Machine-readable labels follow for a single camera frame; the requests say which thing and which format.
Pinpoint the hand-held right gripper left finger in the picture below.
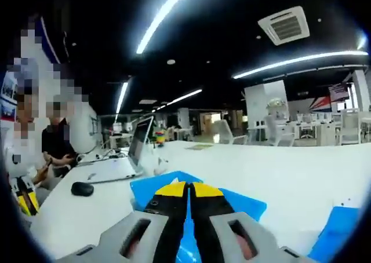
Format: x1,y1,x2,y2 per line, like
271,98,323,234
56,181,189,263

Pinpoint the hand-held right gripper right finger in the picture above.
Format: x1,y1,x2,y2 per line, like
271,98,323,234
187,181,317,263

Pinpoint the clear plastic bag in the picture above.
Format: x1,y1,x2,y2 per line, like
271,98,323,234
153,157,170,174

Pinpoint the black computer mouse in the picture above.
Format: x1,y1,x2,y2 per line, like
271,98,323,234
71,181,94,196

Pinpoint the yellowish flat mat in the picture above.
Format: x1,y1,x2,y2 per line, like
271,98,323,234
185,143,214,151

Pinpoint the white laptop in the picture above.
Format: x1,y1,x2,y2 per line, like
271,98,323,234
78,115,154,185

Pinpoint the colourful stacked toy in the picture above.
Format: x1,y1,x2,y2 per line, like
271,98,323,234
153,129,166,148

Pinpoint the white office chair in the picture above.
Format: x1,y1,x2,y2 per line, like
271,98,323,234
265,115,295,147
213,119,249,145

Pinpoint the brown boxes stack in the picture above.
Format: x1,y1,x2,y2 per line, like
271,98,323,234
202,114,221,133

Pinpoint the long ceiling light strip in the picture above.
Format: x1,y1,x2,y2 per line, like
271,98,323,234
115,82,129,122
136,0,194,54
156,88,203,111

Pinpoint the row of white office desks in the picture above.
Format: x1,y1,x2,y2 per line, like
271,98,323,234
246,109,371,147

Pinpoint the curved ceiling light strip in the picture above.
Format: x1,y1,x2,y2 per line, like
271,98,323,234
232,50,369,80

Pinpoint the white ceiling air vent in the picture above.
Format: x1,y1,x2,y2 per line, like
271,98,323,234
257,5,310,46

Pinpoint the wall poster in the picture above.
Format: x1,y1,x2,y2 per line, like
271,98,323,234
1,15,62,122

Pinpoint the red blue wall banner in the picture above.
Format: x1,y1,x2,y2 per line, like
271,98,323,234
310,94,333,112

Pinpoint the purple wall screen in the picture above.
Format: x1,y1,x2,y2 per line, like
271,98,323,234
329,83,350,101

